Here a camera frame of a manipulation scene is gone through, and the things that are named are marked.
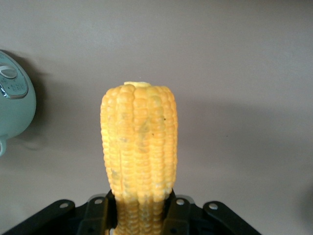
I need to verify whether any yellow corn cob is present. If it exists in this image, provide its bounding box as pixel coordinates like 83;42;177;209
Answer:
100;81;178;235

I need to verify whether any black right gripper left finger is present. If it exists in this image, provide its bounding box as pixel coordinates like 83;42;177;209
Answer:
78;190;119;235

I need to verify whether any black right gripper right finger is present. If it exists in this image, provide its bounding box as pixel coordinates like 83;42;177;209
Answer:
162;188;203;235

